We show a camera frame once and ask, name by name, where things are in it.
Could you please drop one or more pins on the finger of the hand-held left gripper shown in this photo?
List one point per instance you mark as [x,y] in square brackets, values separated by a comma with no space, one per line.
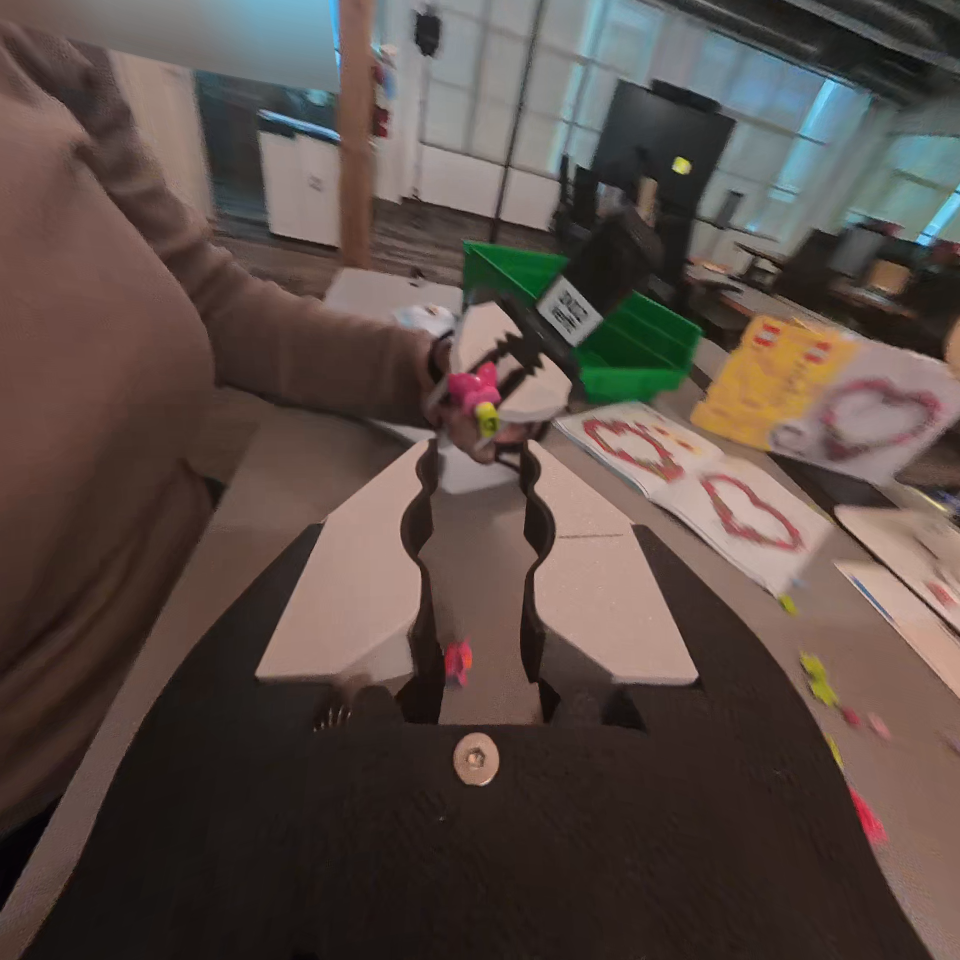
[540,394]
[480,341]

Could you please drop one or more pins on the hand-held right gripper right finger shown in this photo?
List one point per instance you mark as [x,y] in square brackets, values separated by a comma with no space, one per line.
[600,600]

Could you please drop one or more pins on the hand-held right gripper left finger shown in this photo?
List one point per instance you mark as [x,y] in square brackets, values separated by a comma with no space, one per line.
[352,585]

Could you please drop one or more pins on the pink flower lego piece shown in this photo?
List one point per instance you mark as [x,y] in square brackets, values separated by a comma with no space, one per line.
[469,386]

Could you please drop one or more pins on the person's left forearm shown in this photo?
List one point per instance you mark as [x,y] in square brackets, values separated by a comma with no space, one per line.
[315,352]

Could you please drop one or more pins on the yellow lego box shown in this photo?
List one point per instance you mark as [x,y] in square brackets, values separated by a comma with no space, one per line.
[765,390]

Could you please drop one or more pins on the scattered small lego pieces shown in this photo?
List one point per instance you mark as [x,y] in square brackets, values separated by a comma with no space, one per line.
[817,675]

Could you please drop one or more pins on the person's left hand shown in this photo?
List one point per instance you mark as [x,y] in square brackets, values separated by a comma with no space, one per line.
[510,446]

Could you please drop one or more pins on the green plastic bin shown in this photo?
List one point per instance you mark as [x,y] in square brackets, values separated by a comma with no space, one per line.
[645,352]

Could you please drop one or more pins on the open instruction booklet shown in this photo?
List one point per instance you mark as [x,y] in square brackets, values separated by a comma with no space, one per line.
[675,487]

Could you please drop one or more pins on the black monitor on stand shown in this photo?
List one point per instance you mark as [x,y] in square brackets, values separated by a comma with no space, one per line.
[660,135]

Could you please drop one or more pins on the background office desks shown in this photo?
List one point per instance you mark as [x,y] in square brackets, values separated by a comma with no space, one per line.
[825,285]

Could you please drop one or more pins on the wooden pillar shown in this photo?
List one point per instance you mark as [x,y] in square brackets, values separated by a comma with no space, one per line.
[356,150]

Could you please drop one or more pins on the white cabinet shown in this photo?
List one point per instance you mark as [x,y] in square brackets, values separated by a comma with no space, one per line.
[300,187]

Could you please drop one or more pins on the wood and white book stand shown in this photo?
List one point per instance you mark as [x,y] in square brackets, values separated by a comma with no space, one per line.
[892,536]

